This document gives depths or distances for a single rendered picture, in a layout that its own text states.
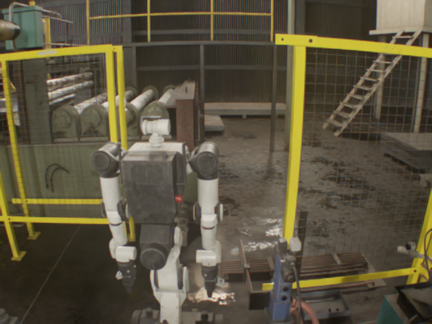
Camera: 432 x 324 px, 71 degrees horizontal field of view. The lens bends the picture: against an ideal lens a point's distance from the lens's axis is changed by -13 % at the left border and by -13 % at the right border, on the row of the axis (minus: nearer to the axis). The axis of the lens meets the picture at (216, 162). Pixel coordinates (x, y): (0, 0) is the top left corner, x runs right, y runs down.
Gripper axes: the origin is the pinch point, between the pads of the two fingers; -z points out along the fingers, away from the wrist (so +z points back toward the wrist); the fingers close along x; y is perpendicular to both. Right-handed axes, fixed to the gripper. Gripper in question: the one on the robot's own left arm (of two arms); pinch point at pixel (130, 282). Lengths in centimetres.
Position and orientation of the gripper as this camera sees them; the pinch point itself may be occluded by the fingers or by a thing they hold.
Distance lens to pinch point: 195.9
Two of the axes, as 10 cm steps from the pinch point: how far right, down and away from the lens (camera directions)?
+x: 0.4, -4.9, 8.7
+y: -10.0, -0.1, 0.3
